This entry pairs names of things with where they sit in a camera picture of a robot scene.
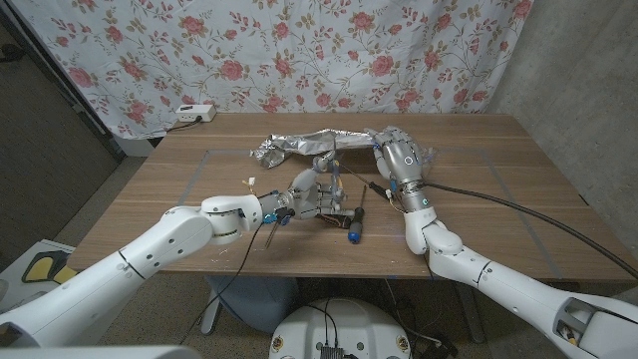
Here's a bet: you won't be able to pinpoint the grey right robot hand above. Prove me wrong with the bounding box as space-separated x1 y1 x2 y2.
365 125 427 194

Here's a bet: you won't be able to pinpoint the black backdrop stand pole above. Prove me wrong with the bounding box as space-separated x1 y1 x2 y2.
0 7 126 161

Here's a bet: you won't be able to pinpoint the black power strip cord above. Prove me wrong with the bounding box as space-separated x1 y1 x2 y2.
166 117 203 134

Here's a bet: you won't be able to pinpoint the orange black screwdriver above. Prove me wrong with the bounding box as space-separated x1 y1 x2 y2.
316 211 356 230

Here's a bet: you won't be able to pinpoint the grey table leg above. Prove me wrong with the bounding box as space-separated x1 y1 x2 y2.
456 288 485 344
199 286 223 335

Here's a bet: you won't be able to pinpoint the blue black screwdriver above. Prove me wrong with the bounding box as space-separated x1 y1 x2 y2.
347 184 368 245

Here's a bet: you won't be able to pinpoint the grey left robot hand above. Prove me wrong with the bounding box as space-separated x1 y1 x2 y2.
257 151 350 224

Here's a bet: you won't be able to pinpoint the grey-blue round stool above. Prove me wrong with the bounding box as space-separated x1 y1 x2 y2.
206 275 300 334

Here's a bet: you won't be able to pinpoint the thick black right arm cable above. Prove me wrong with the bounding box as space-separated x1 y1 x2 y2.
422 181 638 280

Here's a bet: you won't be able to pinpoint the black power adapter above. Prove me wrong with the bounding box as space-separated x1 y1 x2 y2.
421 332 460 359

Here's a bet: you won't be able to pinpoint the floral backdrop cloth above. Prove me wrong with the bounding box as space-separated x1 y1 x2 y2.
9 0 534 141

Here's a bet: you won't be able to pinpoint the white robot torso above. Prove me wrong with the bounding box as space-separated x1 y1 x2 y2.
268 297 414 359

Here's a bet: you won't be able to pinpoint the white floor mat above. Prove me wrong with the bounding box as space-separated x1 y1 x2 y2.
0 238 81 313

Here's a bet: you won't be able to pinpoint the aluminum foil sheet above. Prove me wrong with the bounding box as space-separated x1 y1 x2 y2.
251 128 440 171

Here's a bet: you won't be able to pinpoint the grey orange handled scissors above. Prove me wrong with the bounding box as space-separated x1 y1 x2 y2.
328 137 348 210

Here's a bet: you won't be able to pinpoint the white power strip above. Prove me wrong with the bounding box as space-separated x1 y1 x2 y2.
174 103 217 124

